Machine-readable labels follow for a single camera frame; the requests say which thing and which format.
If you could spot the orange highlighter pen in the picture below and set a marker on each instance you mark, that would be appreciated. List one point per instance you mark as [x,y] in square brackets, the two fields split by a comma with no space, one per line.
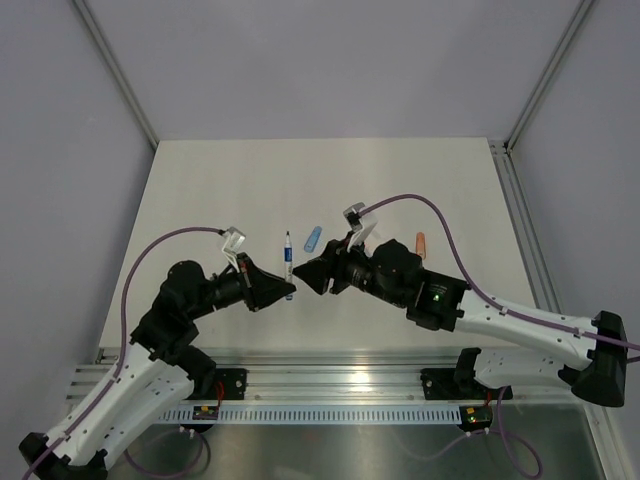
[420,245]

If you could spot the left aluminium frame post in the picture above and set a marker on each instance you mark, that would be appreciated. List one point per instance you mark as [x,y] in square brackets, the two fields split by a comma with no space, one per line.
[97,36]

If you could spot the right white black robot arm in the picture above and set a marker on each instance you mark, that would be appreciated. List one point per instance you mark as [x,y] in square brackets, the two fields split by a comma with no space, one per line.
[585,354]

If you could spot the white slotted cable duct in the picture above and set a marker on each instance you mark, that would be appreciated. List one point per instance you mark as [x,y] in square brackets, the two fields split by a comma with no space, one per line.
[315,415]

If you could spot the aluminium frame post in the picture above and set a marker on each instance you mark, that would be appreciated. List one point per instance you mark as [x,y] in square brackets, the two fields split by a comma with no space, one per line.
[553,66]
[97,36]

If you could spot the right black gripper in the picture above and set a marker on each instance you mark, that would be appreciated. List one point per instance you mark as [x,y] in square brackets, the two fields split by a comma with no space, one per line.
[334,262]

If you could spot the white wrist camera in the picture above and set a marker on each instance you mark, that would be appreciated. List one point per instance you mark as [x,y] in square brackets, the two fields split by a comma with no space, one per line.
[361,225]
[233,240]

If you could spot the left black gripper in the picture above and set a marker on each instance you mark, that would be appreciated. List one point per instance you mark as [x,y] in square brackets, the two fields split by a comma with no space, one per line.
[259,288]

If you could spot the blue highlighter pen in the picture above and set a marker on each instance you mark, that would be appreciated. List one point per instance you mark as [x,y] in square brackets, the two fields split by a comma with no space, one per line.
[312,240]

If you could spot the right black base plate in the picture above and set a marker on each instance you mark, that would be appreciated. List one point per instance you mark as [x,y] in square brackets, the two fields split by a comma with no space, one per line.
[454,384]

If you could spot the right side aluminium rail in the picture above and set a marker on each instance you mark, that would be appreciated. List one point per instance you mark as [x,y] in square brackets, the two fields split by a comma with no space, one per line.
[538,274]

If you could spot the right aluminium frame post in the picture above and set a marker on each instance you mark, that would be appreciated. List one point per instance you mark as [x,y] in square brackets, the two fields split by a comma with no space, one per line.
[553,66]

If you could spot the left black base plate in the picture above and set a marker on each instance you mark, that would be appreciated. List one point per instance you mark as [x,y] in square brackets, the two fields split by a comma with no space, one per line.
[230,384]

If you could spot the white blue-capped pen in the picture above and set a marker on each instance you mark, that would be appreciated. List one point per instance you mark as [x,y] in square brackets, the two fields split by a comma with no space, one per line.
[288,258]

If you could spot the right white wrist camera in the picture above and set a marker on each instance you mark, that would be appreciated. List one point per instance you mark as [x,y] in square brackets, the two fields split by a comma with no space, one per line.
[361,225]

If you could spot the aluminium rail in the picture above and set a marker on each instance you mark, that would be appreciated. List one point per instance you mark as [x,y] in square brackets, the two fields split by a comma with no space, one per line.
[330,372]
[538,274]

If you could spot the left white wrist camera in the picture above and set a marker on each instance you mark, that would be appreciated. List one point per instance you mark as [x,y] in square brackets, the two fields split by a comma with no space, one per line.
[233,240]

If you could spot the aluminium front rail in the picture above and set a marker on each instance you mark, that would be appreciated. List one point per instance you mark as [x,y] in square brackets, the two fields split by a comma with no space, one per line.
[330,372]

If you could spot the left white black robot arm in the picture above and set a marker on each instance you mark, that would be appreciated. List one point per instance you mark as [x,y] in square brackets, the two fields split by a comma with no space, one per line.
[89,441]

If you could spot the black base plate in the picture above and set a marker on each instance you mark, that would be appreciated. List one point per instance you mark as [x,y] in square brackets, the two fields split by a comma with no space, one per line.
[230,384]
[454,384]

